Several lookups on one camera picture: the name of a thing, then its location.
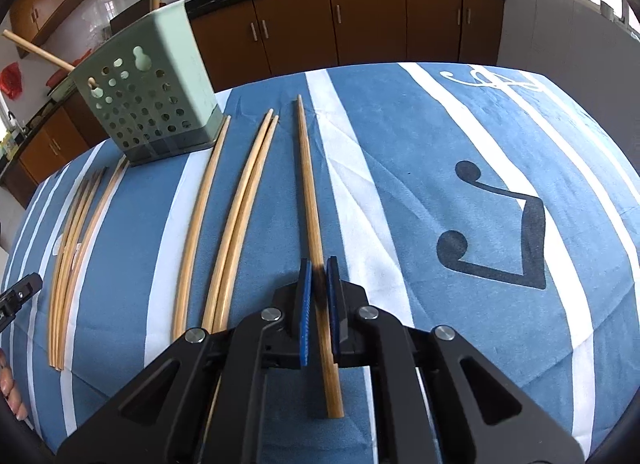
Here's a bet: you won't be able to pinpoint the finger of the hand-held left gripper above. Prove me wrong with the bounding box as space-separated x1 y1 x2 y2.
0 272 44 332

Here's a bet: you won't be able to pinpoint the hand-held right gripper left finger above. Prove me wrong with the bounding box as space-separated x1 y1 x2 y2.
55 259 321 464

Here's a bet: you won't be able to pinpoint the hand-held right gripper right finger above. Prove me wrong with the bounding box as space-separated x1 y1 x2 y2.
325 256 586 464

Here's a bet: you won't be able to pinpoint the dark-tipped wooden chopstick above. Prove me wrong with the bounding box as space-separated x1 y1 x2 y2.
50 172 98 370
47 179 86 369
53 167 109 371

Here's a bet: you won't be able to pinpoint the green perforated chopstick holder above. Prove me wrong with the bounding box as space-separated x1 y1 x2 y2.
71 0 224 165

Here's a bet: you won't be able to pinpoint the person's left hand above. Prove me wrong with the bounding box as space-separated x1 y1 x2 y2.
0 348 29 420

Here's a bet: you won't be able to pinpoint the yellow dish soap bottle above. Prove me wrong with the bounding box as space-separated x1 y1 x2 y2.
0 131 21 161

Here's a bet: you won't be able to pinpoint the blue white striped tablecloth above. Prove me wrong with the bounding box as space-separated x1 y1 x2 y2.
0 61 640 464

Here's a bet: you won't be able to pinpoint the red plastic bag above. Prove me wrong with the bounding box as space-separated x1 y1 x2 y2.
0 62 24 100

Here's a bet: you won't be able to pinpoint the brown lower kitchen cabinets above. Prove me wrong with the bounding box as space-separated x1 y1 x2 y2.
0 0 507 207

